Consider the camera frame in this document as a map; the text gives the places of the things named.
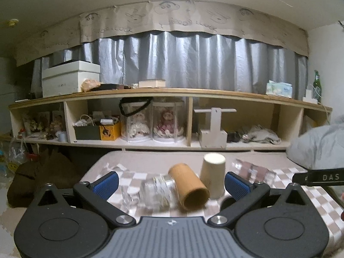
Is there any clear ribbed glass cup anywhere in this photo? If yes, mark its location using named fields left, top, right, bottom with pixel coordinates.
left=230, top=159, right=276, bottom=186

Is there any cream paper cup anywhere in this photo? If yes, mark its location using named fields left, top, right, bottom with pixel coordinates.
left=199, top=153, right=226, bottom=200

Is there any orange-brown cylindrical cup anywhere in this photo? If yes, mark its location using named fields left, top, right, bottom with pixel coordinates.
left=168, top=163, right=209, bottom=211

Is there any grey duvet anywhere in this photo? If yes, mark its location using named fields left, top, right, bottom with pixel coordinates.
left=286, top=115, right=344, bottom=169

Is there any wooden stand with crossbar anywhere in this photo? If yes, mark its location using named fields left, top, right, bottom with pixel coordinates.
left=193, top=107, right=237, bottom=150

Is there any yellow box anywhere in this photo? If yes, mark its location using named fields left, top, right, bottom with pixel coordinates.
left=100, top=122, right=121, bottom=141

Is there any clear glass mug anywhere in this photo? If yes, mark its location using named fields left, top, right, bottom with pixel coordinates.
left=121, top=175, right=178, bottom=211

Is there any dark green bin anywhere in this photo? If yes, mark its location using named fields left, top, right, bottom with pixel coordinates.
left=74, top=125, right=101, bottom=140

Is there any dark brown bag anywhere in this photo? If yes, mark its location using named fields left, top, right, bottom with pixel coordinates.
left=7, top=150, right=89, bottom=207

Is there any crumpled beige cloth on shelf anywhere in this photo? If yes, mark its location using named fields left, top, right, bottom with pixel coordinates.
left=241, top=125, right=281, bottom=144

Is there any doll in clear case left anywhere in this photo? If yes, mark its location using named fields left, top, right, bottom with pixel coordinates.
left=119, top=97, right=153, bottom=143

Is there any doll in clear case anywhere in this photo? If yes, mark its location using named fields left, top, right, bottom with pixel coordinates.
left=152, top=100, right=185, bottom=143
left=119, top=97, right=153, bottom=143

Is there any white charger block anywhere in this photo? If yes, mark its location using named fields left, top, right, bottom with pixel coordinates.
left=303, top=89, right=318, bottom=104

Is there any green glass bottle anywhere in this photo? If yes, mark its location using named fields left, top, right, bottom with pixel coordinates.
left=313, top=70, right=322, bottom=103

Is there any doll in clear case right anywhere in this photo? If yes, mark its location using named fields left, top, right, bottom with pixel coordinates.
left=152, top=100, right=185, bottom=143

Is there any long wooden shelf unit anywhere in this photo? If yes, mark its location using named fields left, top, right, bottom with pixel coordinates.
left=9, top=88, right=332, bottom=151

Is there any tissue box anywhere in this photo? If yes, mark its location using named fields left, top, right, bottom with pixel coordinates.
left=266, top=80, right=293, bottom=98

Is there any book on shelf top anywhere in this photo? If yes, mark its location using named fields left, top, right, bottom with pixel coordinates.
left=138, top=79, right=166, bottom=88

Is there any white storage box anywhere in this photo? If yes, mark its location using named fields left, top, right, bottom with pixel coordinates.
left=42, top=61, right=100, bottom=98

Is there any grey silver curtain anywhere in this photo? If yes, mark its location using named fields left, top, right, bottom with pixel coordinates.
left=30, top=31, right=308, bottom=100

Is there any beige printed curtain valance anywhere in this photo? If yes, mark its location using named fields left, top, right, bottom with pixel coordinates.
left=15, top=0, right=309, bottom=65

